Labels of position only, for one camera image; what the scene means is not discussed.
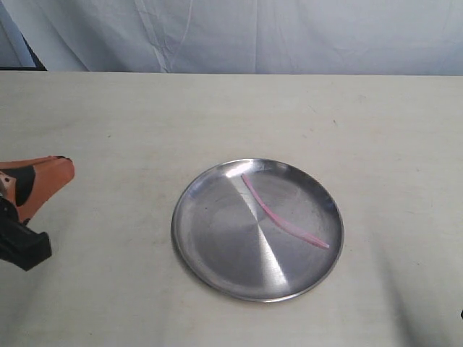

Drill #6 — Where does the thin pink straw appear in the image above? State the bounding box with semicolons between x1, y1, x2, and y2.
241;173;330;249

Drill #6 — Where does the round silver metal plate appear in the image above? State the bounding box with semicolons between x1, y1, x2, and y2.
171;158;344;303

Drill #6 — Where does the white backdrop cloth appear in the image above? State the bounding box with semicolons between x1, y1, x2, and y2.
1;1;462;75

